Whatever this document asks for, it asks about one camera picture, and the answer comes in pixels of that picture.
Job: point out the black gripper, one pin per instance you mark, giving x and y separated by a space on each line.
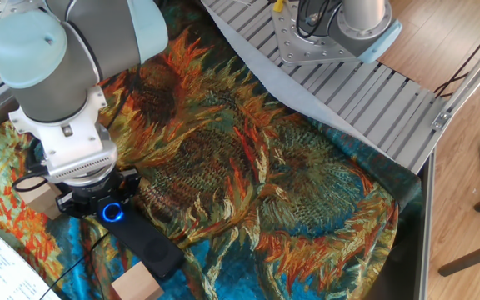
96 193

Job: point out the black bar speaker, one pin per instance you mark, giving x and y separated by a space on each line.
148 246

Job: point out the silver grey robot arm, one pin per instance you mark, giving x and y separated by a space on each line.
56 62

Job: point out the light wooden block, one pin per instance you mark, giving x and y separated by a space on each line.
138 283
42 202

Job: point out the printed white paper sheet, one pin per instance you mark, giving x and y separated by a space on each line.
2 266

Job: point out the sunflower painting print cloth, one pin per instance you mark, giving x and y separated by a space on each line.
244 187

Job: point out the yellow connector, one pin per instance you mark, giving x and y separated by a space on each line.
278 6

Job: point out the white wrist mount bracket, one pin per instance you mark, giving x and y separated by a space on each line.
73 146

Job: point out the silver base mount plate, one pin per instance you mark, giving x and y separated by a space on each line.
290 46

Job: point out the aluminium frame bar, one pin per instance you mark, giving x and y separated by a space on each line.
473 75

